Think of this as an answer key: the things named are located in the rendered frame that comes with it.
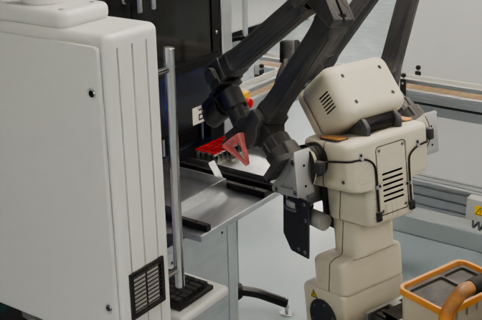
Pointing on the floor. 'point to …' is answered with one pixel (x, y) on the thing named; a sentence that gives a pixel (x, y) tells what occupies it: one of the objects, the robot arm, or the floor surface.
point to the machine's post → (227, 127)
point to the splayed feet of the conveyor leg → (266, 298)
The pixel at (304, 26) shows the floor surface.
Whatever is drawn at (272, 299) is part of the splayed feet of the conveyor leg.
